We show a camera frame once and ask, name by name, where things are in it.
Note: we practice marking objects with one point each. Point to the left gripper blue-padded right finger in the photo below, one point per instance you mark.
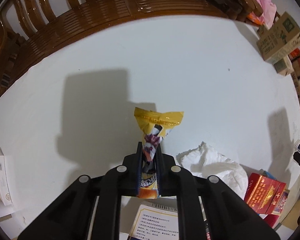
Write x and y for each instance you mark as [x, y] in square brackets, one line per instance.
[207, 208]

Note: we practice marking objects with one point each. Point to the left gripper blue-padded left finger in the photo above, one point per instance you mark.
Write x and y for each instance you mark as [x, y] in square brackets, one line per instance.
[90, 207]

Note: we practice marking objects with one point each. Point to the red cigarette box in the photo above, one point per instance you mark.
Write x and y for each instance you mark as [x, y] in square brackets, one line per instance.
[266, 196]

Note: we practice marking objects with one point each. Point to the white tissue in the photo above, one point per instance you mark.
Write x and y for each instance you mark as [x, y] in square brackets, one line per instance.
[205, 161]

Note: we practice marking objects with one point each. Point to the blue white medicine box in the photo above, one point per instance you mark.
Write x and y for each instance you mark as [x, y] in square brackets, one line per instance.
[155, 221]

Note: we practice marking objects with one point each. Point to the yellow snack wrapper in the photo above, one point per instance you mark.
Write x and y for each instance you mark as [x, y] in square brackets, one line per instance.
[155, 127]

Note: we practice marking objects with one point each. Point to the small beige carton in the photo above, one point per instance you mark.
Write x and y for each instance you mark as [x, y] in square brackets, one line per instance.
[284, 66]

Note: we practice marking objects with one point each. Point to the white-top wooden coffee table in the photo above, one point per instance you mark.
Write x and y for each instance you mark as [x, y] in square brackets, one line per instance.
[175, 108]

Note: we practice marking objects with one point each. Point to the tall green carton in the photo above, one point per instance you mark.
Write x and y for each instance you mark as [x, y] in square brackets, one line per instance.
[280, 40]

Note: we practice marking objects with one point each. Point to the long wooden bench sofa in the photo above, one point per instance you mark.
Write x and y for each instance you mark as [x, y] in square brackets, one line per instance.
[30, 30]

